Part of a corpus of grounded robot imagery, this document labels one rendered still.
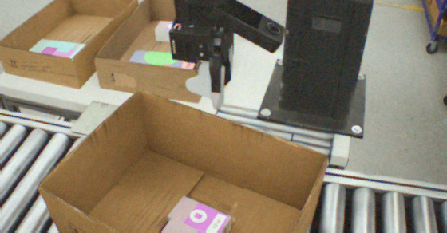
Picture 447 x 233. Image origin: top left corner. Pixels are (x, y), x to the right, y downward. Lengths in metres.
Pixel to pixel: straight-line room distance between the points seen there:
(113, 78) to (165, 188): 0.38
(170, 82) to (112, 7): 0.50
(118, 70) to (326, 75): 0.51
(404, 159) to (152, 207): 1.51
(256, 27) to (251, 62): 0.62
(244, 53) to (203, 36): 0.66
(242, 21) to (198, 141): 0.32
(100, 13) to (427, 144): 1.66
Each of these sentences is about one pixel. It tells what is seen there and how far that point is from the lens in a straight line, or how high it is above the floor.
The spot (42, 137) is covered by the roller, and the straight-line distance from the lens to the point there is 1.08.
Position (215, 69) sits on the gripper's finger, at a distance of 0.62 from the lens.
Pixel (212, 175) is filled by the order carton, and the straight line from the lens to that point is 0.89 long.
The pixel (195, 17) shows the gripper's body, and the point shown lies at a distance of 0.62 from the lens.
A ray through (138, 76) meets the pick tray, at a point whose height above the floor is 0.81.
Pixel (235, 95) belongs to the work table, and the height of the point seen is 0.75.
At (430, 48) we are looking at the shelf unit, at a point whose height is 0.04.
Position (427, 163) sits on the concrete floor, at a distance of 2.17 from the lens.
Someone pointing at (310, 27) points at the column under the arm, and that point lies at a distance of 0.91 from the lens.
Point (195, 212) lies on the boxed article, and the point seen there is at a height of 0.80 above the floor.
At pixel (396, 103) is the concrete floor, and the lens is 2.46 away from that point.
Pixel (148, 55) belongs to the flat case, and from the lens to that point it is 1.21.
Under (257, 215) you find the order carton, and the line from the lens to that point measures 0.83.
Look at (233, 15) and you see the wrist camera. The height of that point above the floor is 1.15.
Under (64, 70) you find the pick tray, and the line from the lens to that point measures 1.17.
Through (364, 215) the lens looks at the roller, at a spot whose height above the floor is 0.75.
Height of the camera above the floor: 1.43
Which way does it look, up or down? 40 degrees down
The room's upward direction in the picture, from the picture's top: straight up
